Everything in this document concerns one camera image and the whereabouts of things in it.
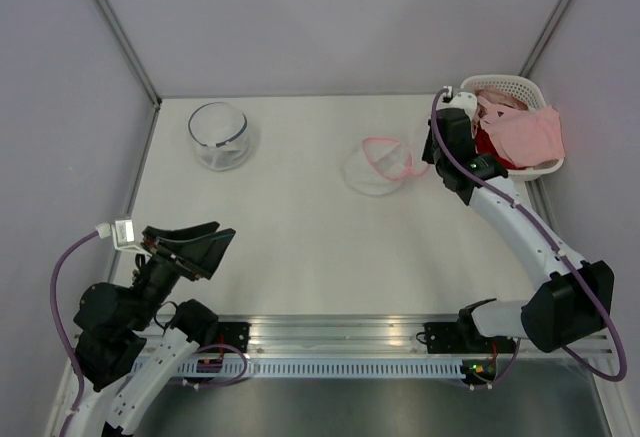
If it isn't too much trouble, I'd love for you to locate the pink bra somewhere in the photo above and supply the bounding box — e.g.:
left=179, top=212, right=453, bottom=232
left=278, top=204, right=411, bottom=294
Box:
left=472, top=86, right=565, bottom=170

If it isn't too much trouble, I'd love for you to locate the pink mesh laundry bag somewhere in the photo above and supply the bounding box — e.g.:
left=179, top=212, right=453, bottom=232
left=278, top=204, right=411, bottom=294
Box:
left=341, top=127, right=431, bottom=197

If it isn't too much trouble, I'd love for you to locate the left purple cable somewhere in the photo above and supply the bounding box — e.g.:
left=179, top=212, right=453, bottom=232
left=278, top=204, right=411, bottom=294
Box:
left=51, top=226, right=109, bottom=433

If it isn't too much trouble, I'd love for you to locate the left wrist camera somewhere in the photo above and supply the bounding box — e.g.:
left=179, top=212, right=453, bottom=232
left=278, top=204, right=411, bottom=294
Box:
left=95, top=219, right=143, bottom=253

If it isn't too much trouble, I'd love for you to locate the blue-rimmed mesh laundry bag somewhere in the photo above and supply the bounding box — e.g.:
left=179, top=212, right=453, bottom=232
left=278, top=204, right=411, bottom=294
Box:
left=187, top=102, right=251, bottom=171

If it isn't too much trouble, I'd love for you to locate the aluminium frame post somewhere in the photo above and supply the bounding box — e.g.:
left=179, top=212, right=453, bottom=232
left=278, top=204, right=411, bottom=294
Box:
left=518, top=0, right=575, bottom=78
left=91, top=0, right=162, bottom=110

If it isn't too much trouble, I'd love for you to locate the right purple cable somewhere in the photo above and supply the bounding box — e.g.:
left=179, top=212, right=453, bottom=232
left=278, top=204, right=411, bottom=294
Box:
left=431, top=87, right=628, bottom=384

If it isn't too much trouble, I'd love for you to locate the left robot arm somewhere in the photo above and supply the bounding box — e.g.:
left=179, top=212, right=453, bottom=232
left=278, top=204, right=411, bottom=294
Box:
left=50, top=219, right=249, bottom=436

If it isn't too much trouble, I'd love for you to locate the right aluminium frame post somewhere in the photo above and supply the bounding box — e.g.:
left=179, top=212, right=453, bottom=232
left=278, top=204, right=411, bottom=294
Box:
left=518, top=0, right=575, bottom=78

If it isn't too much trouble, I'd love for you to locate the aluminium mounting rail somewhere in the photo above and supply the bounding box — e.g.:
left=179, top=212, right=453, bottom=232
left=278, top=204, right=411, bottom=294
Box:
left=69, top=313, right=616, bottom=356

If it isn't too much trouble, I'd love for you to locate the white plastic basket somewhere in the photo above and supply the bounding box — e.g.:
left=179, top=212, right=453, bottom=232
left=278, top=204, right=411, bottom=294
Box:
left=460, top=74, right=566, bottom=182

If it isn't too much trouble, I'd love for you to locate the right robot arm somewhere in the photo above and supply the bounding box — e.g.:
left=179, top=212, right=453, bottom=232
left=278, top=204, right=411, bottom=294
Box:
left=423, top=108, right=614, bottom=353

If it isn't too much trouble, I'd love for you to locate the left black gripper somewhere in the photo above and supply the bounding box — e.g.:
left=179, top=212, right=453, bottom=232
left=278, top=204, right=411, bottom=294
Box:
left=128, top=220, right=237, bottom=330

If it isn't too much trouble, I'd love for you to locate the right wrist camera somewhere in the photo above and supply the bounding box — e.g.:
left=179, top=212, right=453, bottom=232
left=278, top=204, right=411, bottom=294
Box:
left=438, top=86, right=478, bottom=120

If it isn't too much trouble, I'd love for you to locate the left aluminium frame post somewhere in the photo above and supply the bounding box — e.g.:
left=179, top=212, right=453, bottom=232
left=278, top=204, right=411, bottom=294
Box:
left=91, top=0, right=162, bottom=110

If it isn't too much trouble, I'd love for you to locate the white slotted cable duct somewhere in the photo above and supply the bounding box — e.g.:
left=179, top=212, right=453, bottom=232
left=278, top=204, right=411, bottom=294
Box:
left=177, top=358, right=464, bottom=380

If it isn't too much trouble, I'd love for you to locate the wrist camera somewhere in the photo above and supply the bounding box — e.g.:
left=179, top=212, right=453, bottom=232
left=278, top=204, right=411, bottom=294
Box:
left=95, top=219, right=143, bottom=253
left=438, top=86, right=478, bottom=120

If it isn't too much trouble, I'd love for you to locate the purple cable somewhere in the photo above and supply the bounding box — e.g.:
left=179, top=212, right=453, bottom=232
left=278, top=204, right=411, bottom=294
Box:
left=51, top=226, right=109, bottom=433
left=431, top=87, right=628, bottom=384

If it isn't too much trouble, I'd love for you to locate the red bra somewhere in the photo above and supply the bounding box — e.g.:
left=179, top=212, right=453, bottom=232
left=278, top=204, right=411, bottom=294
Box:
left=475, top=128, right=527, bottom=170

